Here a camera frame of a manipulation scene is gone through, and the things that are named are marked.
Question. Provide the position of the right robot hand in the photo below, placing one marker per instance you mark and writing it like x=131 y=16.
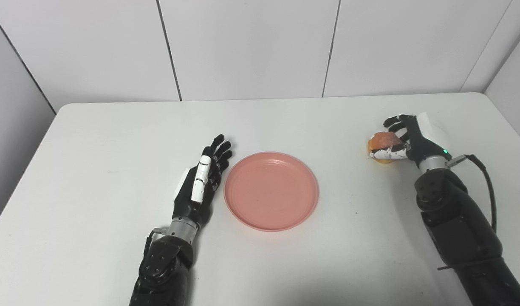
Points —
x=413 y=140

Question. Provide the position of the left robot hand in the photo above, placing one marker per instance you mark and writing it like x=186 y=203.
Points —
x=198 y=191

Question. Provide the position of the cream puff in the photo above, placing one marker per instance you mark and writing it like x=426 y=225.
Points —
x=381 y=142

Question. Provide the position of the pink plate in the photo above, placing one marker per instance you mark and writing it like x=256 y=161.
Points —
x=271 y=191

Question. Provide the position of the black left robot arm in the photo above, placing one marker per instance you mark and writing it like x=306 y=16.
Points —
x=166 y=267

